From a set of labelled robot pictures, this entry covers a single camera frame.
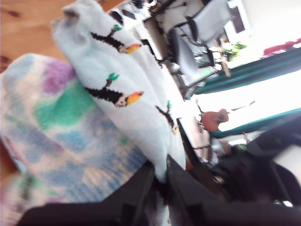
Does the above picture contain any light blue toucan sock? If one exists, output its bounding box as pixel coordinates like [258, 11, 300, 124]
[51, 0, 187, 226]

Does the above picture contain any green house plant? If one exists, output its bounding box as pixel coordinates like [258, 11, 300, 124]
[222, 41, 247, 62]

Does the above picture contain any teal fabric band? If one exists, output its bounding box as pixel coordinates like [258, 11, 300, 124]
[209, 107, 301, 139]
[194, 47, 301, 95]

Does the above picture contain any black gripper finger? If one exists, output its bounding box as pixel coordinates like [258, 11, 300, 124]
[167, 155, 219, 226]
[176, 118, 212, 176]
[101, 162, 156, 226]

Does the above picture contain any grey office chair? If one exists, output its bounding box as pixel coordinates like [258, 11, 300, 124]
[164, 0, 233, 95]

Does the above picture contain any pastel tie-dye sock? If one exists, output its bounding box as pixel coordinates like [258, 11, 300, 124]
[0, 53, 156, 226]

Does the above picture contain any red cloth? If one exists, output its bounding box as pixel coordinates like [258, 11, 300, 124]
[262, 38, 301, 57]

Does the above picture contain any small brown guitar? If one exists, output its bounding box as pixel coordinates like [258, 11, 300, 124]
[195, 98, 230, 132]

